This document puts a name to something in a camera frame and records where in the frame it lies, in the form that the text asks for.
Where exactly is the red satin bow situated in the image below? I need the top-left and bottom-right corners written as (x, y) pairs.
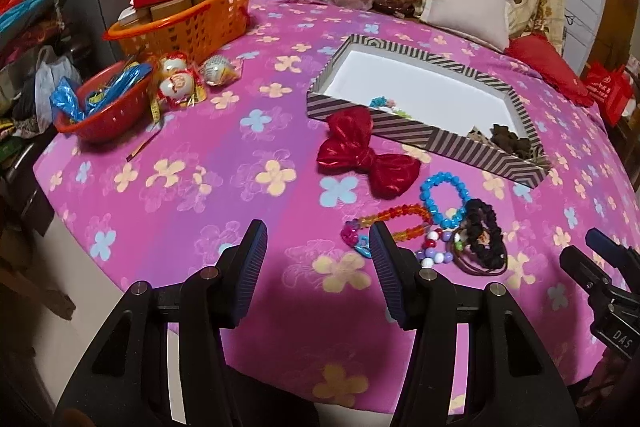
top-left (317, 106), bottom-right (421, 199)

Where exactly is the pastel flower hair tie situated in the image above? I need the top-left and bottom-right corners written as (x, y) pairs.
top-left (368, 95), bottom-right (414, 120)

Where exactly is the wrapped egg ornament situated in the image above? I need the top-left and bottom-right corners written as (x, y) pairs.
top-left (198, 55), bottom-right (243, 88)

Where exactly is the pink blue heart clip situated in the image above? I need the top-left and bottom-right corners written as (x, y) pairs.
top-left (341, 219), bottom-right (371, 259)

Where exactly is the multicolour round bead bracelet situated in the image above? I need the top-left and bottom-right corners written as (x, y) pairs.
top-left (414, 227), bottom-right (467, 270)

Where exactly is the blue foil wrapper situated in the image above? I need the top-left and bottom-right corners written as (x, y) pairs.
top-left (49, 61), bottom-right (152, 124)

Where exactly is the thin wooden stick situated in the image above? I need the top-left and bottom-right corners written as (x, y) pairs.
top-left (126, 129), bottom-right (162, 162)

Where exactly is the black scrunchie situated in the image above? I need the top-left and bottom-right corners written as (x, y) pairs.
top-left (464, 198), bottom-right (508, 273)

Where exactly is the beige patterned hair bow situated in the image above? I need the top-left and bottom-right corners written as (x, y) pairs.
top-left (466, 127), bottom-right (548, 166)

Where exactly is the red cushion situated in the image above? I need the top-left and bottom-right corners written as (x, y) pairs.
top-left (506, 34), bottom-right (594, 107)

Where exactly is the orange plastic basket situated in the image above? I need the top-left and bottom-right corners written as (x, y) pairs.
top-left (103, 0), bottom-right (250, 64)

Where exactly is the striped shallow cardboard box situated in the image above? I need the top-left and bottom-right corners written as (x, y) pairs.
top-left (306, 34), bottom-right (551, 188)

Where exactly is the white pillow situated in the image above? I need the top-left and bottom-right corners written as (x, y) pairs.
top-left (420, 0), bottom-right (511, 52)

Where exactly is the cardboard box in basket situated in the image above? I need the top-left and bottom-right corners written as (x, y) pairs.
top-left (117, 0), bottom-right (205, 27)

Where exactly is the red plastic bowl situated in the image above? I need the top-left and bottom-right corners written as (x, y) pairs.
top-left (52, 61), bottom-right (154, 144)

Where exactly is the pink floral bed sheet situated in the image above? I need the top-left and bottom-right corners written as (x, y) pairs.
top-left (35, 0), bottom-right (639, 413)

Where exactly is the blue beaded bracelet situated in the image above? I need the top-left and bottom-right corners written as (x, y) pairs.
top-left (418, 171), bottom-right (474, 230)

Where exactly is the person's right hand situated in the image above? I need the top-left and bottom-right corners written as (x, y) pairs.
top-left (577, 348), bottom-right (639, 409)

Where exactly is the red shopping bag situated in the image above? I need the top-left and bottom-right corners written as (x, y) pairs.
top-left (584, 62), bottom-right (634, 127)

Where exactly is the brown scrunchie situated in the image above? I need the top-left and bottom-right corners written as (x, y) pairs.
top-left (490, 124), bottom-right (534, 160)

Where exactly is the orange beaded bracelet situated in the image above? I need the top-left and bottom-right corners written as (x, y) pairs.
top-left (357, 202), bottom-right (434, 244)

